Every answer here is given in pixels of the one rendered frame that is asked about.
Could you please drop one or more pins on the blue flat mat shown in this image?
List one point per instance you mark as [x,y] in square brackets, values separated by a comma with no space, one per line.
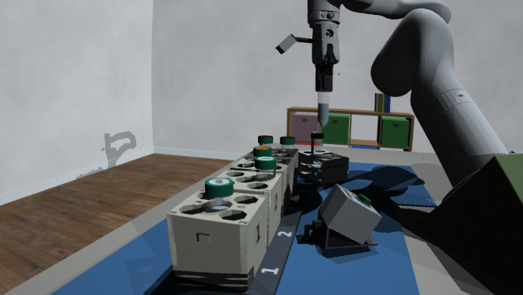
[141,266]

